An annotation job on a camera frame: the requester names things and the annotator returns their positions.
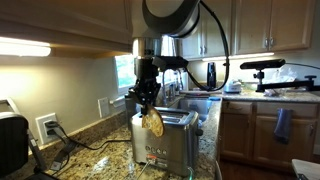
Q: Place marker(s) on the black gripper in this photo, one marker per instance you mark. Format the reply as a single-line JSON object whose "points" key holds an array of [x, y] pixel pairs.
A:
{"points": [[146, 86]]}

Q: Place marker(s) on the toasted bread slice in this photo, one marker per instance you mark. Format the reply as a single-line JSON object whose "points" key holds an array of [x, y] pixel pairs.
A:
{"points": [[154, 121]]}

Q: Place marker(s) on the stainless steel toaster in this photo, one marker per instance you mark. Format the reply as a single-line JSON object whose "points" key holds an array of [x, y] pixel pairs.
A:
{"points": [[176, 143]]}

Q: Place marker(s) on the white bottle black cap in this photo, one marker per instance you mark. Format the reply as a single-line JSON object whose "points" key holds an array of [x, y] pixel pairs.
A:
{"points": [[138, 108]]}

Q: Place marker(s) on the tall dark water bottle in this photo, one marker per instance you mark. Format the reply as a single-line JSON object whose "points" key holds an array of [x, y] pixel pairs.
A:
{"points": [[129, 111]]}

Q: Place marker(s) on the chrome kitchen faucet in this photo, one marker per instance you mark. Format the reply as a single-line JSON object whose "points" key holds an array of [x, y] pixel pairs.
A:
{"points": [[163, 90]]}

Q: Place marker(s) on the soap dispenser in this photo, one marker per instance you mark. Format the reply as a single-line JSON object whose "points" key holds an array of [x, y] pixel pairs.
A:
{"points": [[171, 91]]}

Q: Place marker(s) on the kitchen window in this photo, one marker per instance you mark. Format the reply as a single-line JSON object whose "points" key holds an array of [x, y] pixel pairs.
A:
{"points": [[125, 71]]}

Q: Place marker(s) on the white paper towel roll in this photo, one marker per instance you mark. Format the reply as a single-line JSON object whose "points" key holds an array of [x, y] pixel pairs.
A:
{"points": [[185, 80]]}

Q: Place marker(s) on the stainless steel sink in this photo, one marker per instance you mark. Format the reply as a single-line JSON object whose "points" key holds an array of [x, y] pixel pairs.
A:
{"points": [[196, 106]]}

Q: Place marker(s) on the blue sponge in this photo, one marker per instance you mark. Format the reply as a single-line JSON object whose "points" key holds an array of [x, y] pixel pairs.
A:
{"points": [[215, 98]]}

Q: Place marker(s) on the black bottle by sink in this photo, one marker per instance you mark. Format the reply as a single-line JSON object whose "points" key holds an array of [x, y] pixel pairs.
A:
{"points": [[211, 75]]}

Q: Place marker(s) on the small white appliance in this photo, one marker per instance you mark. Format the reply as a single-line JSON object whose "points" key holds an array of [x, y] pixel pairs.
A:
{"points": [[232, 86]]}

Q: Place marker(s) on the double door upper cabinet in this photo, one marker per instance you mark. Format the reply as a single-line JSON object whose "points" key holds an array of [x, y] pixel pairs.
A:
{"points": [[206, 40]]}

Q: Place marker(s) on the black power adapter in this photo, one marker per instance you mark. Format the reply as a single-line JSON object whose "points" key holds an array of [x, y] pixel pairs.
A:
{"points": [[61, 155]]}

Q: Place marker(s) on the wooden lower cabinet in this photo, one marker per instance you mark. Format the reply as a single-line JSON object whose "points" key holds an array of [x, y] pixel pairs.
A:
{"points": [[240, 133]]}

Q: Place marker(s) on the thin under-cabinet light strip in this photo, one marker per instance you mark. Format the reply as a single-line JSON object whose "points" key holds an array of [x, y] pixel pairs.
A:
{"points": [[246, 56]]}

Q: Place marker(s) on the large wooden upper cabinet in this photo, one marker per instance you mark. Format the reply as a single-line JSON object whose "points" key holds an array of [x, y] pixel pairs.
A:
{"points": [[66, 20]]}

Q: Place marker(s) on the bright under-cabinet light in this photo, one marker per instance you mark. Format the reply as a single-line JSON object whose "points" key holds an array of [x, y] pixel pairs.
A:
{"points": [[23, 48]]}

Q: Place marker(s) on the black box appliance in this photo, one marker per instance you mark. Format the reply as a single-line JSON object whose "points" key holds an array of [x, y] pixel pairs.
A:
{"points": [[13, 143]]}

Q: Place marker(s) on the blue dish towel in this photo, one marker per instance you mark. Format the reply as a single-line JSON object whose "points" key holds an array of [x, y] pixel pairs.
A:
{"points": [[283, 125]]}

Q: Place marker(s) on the clear plastic bag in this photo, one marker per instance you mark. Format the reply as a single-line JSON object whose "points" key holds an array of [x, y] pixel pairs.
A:
{"points": [[281, 76]]}

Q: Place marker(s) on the white switch plate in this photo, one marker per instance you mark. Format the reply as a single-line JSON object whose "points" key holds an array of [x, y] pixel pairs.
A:
{"points": [[103, 107]]}

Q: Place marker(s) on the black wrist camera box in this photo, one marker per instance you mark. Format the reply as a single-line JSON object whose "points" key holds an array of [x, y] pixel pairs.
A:
{"points": [[170, 62]]}

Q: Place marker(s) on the white wall outlet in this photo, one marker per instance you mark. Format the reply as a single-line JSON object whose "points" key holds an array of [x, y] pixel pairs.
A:
{"points": [[40, 133]]}

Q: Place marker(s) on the grey metal stand frame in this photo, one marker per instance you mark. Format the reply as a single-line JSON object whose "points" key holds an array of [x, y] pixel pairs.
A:
{"points": [[36, 151]]}

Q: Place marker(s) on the black bar camera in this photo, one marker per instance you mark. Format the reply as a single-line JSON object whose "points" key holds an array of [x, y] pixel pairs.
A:
{"points": [[263, 64]]}

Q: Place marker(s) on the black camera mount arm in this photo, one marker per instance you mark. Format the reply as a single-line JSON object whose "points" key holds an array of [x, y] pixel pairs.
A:
{"points": [[286, 85]]}

